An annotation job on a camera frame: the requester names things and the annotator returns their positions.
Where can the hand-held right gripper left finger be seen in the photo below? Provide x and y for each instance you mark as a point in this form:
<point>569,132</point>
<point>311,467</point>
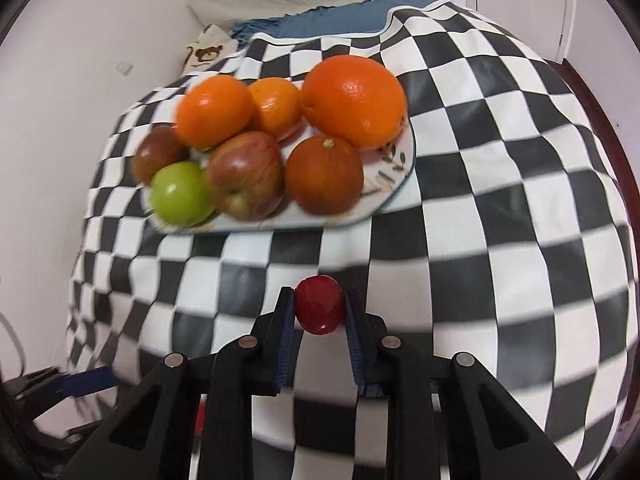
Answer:
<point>285,342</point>

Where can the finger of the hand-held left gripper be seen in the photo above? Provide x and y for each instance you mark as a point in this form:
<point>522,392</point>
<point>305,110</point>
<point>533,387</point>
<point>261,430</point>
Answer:
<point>87,382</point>

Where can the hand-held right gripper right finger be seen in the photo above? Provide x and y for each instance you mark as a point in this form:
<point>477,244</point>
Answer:
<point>357,342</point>

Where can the red-yellow apple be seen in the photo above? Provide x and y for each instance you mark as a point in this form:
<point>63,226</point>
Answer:
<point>245,182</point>

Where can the dark reddish orange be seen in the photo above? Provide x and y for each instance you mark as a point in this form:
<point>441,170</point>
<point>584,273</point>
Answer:
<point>324,175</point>

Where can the green jujube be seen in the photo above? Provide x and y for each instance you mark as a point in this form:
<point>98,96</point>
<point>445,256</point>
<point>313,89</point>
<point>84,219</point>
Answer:
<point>181,192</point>

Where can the floral oval ceramic plate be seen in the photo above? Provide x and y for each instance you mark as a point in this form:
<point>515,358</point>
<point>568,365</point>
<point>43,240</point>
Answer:
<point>395,160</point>

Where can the dark red-green apple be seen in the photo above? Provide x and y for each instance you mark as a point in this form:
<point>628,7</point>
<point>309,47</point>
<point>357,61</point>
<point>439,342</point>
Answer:
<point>157,152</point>

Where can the small orange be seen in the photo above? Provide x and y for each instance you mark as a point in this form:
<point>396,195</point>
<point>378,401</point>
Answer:
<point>276,107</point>

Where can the large orange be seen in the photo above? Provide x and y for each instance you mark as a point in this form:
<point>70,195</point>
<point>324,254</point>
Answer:
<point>355,102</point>

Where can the medium orange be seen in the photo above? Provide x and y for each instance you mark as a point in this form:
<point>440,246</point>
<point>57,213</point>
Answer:
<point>215,110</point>

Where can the black-white checkered cloth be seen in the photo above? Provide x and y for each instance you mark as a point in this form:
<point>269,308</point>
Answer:
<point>480,185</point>

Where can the bear print blanket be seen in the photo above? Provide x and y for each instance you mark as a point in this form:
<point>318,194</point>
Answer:
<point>207,52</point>

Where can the blue bed sheet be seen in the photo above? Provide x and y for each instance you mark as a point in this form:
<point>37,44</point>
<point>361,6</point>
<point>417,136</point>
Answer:
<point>340,17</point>

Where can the white door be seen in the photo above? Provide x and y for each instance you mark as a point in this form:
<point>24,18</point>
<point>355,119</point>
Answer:
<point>520,0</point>

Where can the white wall plate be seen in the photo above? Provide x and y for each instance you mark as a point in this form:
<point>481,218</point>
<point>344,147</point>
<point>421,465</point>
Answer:
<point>124,67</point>

